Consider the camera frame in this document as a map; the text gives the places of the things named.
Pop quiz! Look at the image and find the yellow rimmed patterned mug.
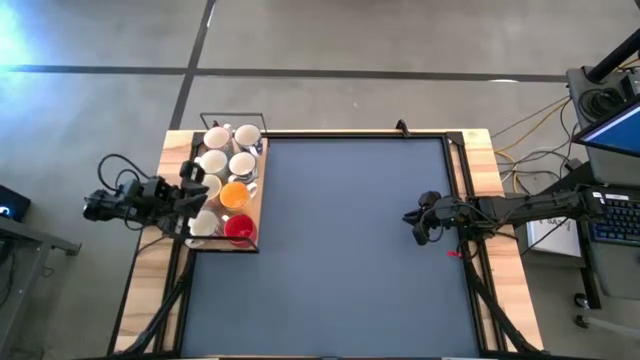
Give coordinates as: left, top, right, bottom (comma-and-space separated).
202, 173, 224, 201

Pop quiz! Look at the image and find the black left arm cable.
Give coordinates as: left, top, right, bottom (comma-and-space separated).
96, 152, 151, 194

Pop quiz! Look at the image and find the plain white mug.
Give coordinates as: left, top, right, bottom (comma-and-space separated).
184, 209, 221, 250

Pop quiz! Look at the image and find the black keyboard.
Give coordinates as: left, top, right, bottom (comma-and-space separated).
588, 192, 640, 247

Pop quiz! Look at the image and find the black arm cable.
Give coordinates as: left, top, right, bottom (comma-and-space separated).
96, 152, 151, 194
418, 204, 501, 246

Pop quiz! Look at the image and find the red white diamond pattern mug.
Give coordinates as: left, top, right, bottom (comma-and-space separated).
203, 125, 234, 151

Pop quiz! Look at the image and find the black frame brace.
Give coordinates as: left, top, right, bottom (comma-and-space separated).
117, 249, 194, 357
462, 239, 546, 357

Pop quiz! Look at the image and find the laptop with blue screen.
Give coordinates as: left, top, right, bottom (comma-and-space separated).
571, 97, 640, 160

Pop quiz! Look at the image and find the wooden shelf black wire frame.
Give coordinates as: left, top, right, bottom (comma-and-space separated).
192, 111, 269, 254

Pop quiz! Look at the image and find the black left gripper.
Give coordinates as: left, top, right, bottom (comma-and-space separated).
149, 159, 211, 236

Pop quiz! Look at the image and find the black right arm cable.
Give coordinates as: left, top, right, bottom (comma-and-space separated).
418, 204, 501, 246

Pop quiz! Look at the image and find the black floor cable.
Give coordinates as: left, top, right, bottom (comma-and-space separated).
492, 94, 584, 184

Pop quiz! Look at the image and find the orange yellow mug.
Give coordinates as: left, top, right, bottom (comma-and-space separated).
218, 180, 259, 214

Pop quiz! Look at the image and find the coiled black cable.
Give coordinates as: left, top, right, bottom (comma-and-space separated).
578, 87, 626, 121

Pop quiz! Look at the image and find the black device with light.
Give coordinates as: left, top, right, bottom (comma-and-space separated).
0, 184, 32, 224

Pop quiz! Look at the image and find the yellow floor cable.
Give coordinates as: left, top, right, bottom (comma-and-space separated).
492, 99, 571, 194

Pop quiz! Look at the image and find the blue floral print mug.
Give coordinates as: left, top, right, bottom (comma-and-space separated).
233, 123, 265, 156

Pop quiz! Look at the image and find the black pole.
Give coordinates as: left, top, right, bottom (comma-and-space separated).
585, 42, 640, 85

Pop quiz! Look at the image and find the white paper sheet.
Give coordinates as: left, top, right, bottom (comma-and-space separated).
524, 217, 584, 259

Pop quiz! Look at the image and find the grey side cart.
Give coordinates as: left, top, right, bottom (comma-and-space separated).
0, 217, 82, 359

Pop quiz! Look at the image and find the red mug white handle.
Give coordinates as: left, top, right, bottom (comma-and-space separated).
222, 213, 259, 247

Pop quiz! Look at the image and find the white blue leaf print mug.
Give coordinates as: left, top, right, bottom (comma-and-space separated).
227, 151, 260, 184

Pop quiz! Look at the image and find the pale green patterned mug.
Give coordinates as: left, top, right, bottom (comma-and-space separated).
194, 148, 230, 179

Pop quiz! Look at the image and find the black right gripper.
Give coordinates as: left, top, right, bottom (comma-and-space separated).
401, 189, 477, 247

